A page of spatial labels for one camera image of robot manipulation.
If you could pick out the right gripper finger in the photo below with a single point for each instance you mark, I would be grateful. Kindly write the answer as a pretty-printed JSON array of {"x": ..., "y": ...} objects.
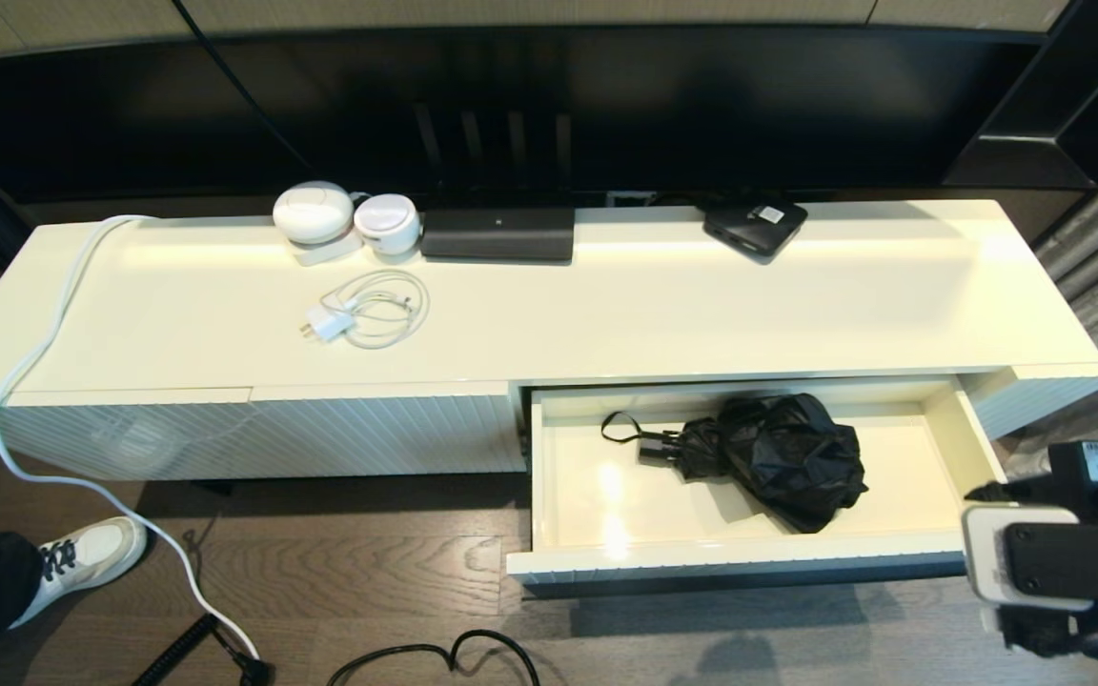
[
  {"x": 1026, "y": 631},
  {"x": 1045, "y": 562}
]

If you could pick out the black umbrella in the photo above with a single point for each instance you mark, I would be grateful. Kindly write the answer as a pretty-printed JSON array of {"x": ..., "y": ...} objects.
[{"x": 787, "y": 457}]

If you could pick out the white fluted drawer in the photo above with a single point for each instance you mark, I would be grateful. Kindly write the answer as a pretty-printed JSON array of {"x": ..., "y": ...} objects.
[{"x": 606, "y": 495}]

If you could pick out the white tv cabinet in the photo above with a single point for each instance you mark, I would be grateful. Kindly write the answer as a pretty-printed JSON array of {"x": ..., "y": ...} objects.
[{"x": 225, "y": 429}]

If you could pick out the black shelf unit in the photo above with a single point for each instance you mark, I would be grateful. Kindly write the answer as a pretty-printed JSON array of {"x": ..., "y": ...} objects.
[{"x": 1035, "y": 152}]

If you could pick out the black set-top box with label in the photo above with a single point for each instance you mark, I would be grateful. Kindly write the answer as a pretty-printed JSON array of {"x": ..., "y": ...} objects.
[{"x": 749, "y": 229}]

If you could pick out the black television screen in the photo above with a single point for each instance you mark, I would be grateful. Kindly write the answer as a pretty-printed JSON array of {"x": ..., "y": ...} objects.
[{"x": 701, "y": 105}]

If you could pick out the black router with antennas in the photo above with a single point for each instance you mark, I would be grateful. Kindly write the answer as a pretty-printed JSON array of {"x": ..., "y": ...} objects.
[{"x": 497, "y": 233}]

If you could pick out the small white round device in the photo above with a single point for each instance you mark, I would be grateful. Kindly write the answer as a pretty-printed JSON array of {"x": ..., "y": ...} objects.
[{"x": 387, "y": 224}]

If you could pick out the large white dome device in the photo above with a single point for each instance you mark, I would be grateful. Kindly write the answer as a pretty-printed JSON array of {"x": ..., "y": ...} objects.
[{"x": 313, "y": 214}]

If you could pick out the white sneaker black laces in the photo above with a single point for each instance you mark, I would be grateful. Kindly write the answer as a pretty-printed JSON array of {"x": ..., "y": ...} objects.
[{"x": 91, "y": 562}]

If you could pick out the white wall socket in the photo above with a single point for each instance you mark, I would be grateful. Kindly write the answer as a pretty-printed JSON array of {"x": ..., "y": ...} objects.
[{"x": 630, "y": 198}]

